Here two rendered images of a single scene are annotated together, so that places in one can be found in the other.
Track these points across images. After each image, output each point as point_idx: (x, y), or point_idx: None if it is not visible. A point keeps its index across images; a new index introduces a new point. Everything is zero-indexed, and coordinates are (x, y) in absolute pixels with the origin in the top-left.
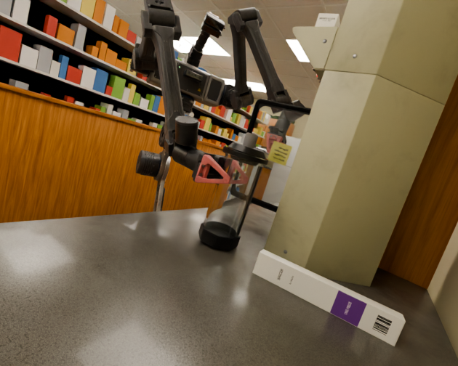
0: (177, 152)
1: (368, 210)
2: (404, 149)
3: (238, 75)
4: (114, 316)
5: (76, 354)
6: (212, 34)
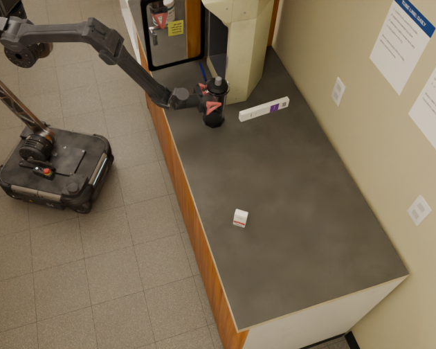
0: (179, 106)
1: (259, 58)
2: (266, 26)
3: None
4: (252, 170)
5: (262, 179)
6: None
